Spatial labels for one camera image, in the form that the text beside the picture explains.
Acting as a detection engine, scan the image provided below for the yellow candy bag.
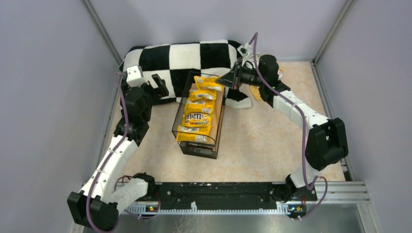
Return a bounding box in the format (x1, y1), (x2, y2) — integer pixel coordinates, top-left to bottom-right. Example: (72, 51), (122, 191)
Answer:
(176, 126), (211, 143)
(184, 100), (215, 114)
(194, 76), (224, 92)
(188, 90), (217, 101)

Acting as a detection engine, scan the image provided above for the yellow candy bag back side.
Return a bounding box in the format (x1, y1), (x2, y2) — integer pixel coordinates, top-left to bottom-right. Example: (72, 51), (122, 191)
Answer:
(184, 100), (215, 114)

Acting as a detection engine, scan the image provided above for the yellow peanut M&M bag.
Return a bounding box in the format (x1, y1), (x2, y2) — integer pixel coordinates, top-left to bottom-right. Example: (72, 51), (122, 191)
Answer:
(182, 113), (213, 128)

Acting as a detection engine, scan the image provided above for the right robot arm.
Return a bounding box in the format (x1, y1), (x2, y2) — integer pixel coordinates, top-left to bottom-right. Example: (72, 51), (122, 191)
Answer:
(216, 55), (348, 202)

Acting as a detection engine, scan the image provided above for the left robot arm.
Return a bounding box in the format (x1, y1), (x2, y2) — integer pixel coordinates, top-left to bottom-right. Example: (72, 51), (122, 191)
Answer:
(67, 72), (169, 233)

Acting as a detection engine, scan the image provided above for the yellow candy bag on shelf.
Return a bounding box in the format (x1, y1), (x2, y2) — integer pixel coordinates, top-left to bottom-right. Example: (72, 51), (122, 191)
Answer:
(176, 126), (211, 143)

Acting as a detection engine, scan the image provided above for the yellow cloth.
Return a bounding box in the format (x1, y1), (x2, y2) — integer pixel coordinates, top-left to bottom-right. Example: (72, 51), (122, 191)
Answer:
(249, 85), (262, 101)

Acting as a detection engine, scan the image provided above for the black white checkered pillow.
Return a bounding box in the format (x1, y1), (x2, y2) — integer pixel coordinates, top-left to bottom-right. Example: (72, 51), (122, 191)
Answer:
(119, 39), (241, 105)

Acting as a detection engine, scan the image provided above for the patterned white cloth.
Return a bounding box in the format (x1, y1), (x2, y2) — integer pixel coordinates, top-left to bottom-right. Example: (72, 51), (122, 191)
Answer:
(277, 67), (283, 80)

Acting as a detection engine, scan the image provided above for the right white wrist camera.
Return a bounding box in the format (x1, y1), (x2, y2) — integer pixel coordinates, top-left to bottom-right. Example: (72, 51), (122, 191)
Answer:
(237, 43), (253, 61)

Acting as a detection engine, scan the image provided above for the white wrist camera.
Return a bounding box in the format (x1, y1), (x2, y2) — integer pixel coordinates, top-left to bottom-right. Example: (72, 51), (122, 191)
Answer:
(237, 43), (253, 61)
(126, 65), (145, 87)

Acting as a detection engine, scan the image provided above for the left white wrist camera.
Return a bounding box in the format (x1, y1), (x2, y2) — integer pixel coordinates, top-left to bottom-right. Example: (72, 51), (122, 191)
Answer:
(126, 65), (145, 87)

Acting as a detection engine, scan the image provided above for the black wire shelf wooden top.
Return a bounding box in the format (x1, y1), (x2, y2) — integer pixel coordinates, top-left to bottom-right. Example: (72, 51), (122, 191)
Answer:
(172, 71), (226, 159)

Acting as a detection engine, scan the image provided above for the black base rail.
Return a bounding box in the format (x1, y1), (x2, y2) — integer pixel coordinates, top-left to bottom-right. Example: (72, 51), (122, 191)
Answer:
(128, 182), (318, 219)

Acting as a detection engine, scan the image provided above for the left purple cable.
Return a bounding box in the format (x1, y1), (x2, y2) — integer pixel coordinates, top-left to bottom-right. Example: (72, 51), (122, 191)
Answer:
(86, 72), (155, 233)

